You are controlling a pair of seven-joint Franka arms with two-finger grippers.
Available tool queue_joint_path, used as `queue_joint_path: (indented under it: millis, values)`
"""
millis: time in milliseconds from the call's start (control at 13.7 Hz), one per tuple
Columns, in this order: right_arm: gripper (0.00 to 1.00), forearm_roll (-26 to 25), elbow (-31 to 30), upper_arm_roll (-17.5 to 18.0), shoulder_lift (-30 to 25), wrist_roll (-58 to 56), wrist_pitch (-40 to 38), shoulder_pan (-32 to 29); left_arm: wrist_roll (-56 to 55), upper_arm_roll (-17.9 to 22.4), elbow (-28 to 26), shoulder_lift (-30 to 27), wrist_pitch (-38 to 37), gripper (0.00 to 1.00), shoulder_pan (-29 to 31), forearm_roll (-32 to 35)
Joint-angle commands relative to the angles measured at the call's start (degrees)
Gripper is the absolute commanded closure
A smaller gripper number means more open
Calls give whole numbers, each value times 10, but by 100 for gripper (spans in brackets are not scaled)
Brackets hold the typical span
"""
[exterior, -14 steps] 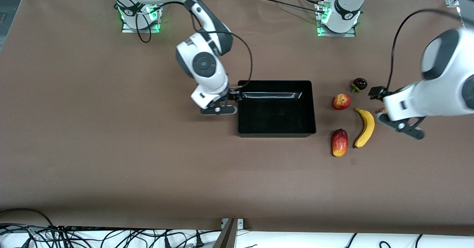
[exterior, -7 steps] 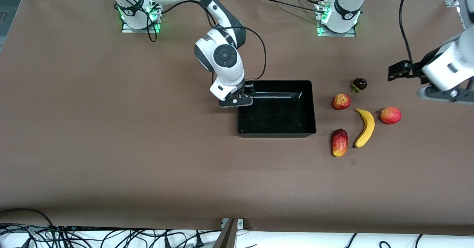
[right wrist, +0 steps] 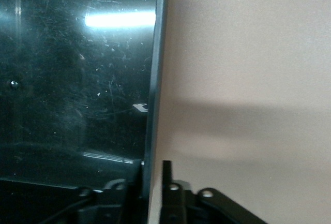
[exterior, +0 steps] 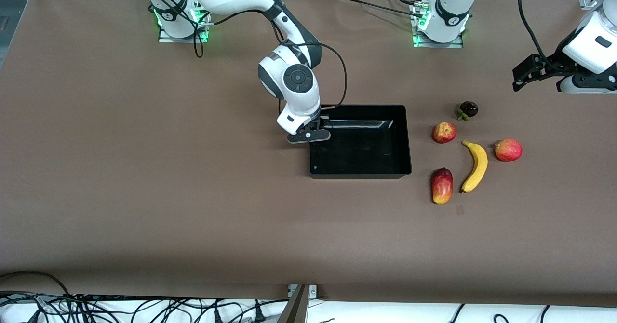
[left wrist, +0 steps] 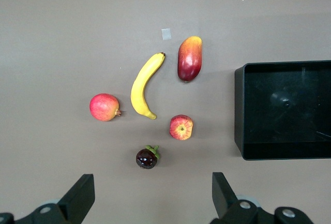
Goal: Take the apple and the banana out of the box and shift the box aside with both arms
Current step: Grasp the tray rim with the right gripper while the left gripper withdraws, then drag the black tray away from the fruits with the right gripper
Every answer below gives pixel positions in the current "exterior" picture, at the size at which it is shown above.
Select brown table cover sheet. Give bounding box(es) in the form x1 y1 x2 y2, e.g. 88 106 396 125
0 0 617 308

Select black rectangular plastic box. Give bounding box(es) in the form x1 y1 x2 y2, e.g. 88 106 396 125
308 104 413 180

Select black cable at arm base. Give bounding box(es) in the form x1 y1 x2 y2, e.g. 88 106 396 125
192 12 227 58

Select small metal bracket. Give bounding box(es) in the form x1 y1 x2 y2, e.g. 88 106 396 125
288 284 319 299

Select dark purple mangosteen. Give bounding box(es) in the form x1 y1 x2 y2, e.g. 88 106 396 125
457 101 479 121

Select black cable to arm base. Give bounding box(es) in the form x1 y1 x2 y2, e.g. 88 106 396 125
333 0 426 18

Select red apple with yellow patch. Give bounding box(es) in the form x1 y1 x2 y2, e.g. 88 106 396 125
431 122 457 144

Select yellow banana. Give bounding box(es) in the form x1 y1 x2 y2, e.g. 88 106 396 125
460 140 488 194

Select grey camera support post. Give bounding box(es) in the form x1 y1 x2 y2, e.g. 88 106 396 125
277 284 310 323

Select red yellow mango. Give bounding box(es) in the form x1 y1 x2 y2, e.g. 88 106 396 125
431 167 454 205

